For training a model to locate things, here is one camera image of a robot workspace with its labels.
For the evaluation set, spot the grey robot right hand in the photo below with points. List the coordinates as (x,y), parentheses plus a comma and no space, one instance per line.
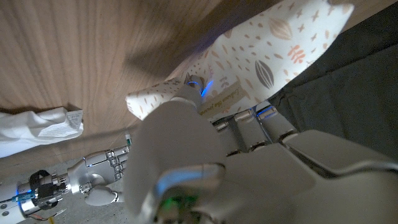
(93,169)

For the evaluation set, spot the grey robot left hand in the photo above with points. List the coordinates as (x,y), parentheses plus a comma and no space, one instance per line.
(248,180)

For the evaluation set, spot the white patterned pen bag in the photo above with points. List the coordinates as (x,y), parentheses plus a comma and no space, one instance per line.
(264,46)

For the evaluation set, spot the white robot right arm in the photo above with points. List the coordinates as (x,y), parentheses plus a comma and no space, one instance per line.
(46,189)

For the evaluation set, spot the folded white cloth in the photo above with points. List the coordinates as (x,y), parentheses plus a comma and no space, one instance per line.
(31,130)

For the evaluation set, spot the green capped marker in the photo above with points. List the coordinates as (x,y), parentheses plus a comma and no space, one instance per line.
(128,140)

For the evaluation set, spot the black backdrop curtain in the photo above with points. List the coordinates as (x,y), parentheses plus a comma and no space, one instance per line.
(357,93)

